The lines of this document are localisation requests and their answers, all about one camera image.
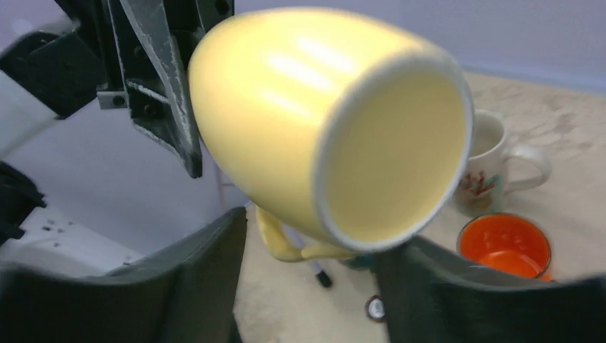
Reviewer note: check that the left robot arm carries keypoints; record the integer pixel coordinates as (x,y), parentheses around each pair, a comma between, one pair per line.
(32,232)

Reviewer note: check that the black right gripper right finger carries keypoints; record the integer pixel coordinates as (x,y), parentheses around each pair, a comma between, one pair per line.
(431,294)

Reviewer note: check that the orange mug black handle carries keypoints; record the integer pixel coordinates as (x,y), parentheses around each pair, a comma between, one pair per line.
(507,243)

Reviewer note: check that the dark teal mug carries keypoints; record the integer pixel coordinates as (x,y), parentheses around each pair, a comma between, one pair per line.
(359,263)

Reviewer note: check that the orange 100 poker chip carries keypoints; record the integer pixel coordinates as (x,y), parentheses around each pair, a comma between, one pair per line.
(374,309)

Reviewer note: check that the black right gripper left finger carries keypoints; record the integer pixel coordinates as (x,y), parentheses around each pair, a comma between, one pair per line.
(183,293)

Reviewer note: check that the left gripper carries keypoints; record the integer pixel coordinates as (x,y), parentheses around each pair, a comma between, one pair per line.
(126,55)

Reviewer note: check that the cream mug with coral print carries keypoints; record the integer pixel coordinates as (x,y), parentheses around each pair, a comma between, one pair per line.
(485,185)

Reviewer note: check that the yellow mug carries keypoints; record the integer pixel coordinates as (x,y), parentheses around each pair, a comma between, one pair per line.
(347,133)

